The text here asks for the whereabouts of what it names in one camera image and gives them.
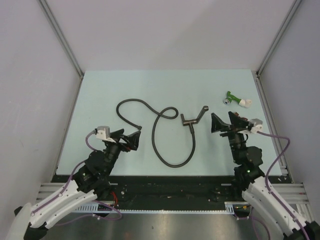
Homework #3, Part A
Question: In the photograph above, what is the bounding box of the aluminium frame post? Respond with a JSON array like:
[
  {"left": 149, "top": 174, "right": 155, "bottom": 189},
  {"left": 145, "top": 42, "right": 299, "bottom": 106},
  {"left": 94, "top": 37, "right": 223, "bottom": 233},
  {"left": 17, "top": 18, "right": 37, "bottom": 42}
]
[
  {"left": 255, "top": 0, "right": 303, "bottom": 78},
  {"left": 37, "top": 0, "right": 84, "bottom": 79}
]

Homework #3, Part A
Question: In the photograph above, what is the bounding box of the green tap white elbow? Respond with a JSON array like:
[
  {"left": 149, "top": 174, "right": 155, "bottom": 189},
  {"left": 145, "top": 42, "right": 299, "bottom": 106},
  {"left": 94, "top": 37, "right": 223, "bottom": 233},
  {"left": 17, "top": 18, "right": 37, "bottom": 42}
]
[{"left": 223, "top": 91, "right": 252, "bottom": 108}]

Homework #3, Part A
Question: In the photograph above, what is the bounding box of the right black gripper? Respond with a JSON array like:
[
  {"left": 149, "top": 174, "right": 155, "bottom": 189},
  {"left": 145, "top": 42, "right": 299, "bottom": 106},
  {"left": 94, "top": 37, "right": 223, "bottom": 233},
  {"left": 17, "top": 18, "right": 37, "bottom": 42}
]
[{"left": 210, "top": 111, "right": 249, "bottom": 163}]

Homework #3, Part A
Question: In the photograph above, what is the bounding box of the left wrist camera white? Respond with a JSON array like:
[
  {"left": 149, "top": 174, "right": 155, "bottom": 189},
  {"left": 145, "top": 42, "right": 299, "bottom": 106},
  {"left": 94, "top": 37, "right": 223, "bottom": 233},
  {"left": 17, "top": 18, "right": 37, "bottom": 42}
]
[{"left": 92, "top": 126, "right": 114, "bottom": 142}]

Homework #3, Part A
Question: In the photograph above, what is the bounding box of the right aluminium frame post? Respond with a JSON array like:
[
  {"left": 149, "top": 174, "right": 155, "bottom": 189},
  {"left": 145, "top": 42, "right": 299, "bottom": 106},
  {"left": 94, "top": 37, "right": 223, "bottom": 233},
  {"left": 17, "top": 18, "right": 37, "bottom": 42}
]
[{"left": 255, "top": 0, "right": 303, "bottom": 78}]

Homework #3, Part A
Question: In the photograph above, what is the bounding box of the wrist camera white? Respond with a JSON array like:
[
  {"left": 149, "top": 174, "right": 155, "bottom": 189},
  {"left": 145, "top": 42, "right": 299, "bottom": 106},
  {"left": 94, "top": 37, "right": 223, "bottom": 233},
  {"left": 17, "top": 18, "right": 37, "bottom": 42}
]
[
  {"left": 92, "top": 126, "right": 114, "bottom": 142},
  {"left": 248, "top": 118, "right": 263, "bottom": 134}
]

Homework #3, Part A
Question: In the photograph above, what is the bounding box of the brown tap white elbow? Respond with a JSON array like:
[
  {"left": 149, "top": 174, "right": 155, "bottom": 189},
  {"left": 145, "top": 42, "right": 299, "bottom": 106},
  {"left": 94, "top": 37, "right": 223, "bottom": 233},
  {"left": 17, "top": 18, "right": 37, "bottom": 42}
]
[{"left": 234, "top": 112, "right": 249, "bottom": 121}]

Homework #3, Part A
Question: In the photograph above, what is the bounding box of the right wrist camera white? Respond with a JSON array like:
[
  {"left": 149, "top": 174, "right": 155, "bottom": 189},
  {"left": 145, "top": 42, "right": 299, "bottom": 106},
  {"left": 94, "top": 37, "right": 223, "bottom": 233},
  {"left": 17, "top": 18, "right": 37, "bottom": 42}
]
[{"left": 248, "top": 118, "right": 263, "bottom": 134}]

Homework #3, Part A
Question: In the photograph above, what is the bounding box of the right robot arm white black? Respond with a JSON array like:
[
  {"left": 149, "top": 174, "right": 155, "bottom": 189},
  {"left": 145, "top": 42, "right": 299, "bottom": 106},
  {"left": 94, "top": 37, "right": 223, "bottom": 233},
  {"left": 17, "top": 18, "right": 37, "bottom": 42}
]
[{"left": 211, "top": 111, "right": 320, "bottom": 240}]

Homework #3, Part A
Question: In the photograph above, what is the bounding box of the left aluminium frame post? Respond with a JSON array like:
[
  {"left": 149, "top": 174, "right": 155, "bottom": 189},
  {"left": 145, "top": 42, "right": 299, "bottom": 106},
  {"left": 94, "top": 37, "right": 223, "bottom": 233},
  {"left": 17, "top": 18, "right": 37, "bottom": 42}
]
[{"left": 37, "top": 0, "right": 84, "bottom": 79}]

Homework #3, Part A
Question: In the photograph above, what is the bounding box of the grey flexible hose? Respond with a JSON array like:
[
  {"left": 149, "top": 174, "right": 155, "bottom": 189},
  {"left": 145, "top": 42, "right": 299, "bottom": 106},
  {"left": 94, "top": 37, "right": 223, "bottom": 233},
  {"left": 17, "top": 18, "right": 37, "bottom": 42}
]
[{"left": 115, "top": 98, "right": 196, "bottom": 169}]

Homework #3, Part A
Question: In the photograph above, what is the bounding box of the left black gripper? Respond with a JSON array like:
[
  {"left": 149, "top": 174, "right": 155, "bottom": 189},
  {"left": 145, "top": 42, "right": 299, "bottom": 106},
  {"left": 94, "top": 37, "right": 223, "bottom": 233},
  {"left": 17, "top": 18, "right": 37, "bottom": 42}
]
[{"left": 104, "top": 128, "right": 140, "bottom": 175}]

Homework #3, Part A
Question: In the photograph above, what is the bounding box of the dark metal faucet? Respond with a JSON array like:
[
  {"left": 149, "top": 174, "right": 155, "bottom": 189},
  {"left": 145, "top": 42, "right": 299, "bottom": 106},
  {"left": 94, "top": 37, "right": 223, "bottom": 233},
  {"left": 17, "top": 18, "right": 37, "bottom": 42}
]
[{"left": 180, "top": 105, "right": 209, "bottom": 126}]

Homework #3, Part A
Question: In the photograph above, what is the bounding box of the white slotted cable duct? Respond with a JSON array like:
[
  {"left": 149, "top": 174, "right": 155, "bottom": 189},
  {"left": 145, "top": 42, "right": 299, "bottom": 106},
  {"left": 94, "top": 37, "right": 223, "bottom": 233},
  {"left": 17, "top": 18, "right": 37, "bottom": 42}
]
[{"left": 71, "top": 202, "right": 250, "bottom": 215}]

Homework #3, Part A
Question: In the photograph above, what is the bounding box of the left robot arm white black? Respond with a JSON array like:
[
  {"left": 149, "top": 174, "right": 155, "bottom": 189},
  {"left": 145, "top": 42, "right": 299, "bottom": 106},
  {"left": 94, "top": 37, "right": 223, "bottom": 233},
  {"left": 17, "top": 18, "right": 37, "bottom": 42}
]
[{"left": 6, "top": 126, "right": 141, "bottom": 240}]

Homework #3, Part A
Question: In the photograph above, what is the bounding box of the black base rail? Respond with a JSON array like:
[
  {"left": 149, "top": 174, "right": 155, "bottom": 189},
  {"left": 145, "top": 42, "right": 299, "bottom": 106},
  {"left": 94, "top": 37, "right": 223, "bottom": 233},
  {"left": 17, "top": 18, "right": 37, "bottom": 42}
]
[{"left": 51, "top": 174, "right": 261, "bottom": 211}]

